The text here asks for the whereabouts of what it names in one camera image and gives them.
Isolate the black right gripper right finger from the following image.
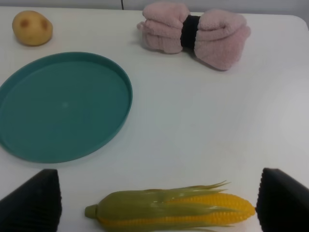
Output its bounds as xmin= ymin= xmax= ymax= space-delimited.
xmin=255 ymin=168 xmax=309 ymax=232

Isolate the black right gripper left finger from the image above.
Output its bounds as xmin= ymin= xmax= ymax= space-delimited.
xmin=0 ymin=169 xmax=62 ymax=232

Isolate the yellow green toy corn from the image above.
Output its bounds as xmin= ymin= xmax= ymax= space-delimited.
xmin=84 ymin=181 xmax=255 ymax=232

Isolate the teal round plate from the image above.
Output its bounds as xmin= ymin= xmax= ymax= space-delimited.
xmin=0 ymin=52 xmax=133 ymax=163

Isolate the yellow potato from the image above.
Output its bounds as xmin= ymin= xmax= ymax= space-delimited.
xmin=12 ymin=11 xmax=53 ymax=46

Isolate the pink rolled towel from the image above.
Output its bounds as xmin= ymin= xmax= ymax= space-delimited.
xmin=137 ymin=2 xmax=251 ymax=71

